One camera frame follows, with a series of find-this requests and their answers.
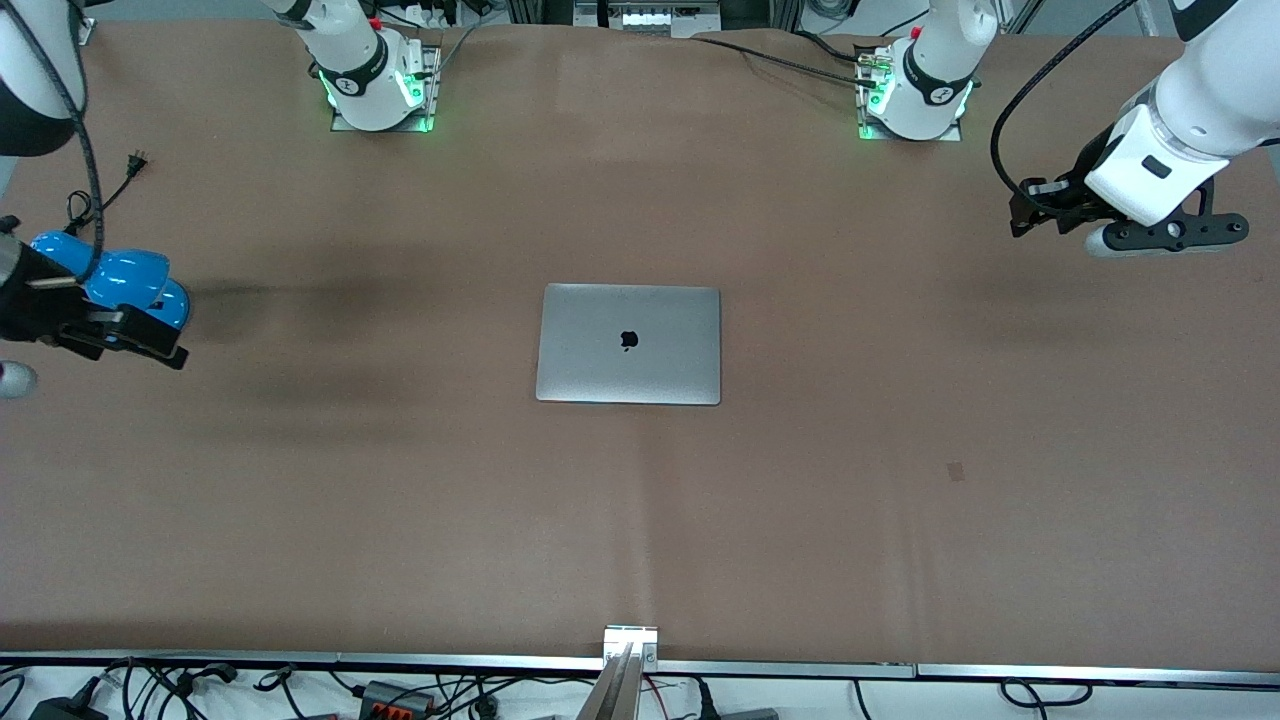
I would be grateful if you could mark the black left camera mount bracket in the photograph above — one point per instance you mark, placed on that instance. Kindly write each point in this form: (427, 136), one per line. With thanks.
(1190, 230)

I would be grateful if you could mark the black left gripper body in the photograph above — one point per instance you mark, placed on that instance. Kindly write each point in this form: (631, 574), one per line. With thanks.
(1070, 194)

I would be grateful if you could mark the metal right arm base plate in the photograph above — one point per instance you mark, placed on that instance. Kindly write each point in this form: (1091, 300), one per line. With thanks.
(432, 75)

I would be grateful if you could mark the black power adapter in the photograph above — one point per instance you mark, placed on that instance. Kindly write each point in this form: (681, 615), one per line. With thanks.
(65, 708)

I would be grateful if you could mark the aluminium profile post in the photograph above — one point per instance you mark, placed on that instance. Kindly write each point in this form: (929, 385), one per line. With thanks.
(625, 680)

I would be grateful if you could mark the brown table cover sheet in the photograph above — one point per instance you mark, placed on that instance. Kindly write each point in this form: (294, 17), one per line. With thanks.
(640, 520)

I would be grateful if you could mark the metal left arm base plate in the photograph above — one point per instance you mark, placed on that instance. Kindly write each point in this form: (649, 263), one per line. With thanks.
(868, 130)

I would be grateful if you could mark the blue desk lamp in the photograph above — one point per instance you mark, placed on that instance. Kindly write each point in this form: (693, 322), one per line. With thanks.
(130, 280)

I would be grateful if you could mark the white metal power unit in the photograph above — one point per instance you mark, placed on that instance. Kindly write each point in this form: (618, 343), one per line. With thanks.
(648, 18)

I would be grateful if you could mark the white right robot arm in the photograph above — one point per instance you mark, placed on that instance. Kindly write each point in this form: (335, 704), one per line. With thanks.
(350, 50)

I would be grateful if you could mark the black orange connector block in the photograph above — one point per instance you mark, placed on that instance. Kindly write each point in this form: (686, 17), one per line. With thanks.
(395, 697)

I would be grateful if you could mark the silver grey laptop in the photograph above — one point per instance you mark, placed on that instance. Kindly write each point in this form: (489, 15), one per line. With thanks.
(628, 345)

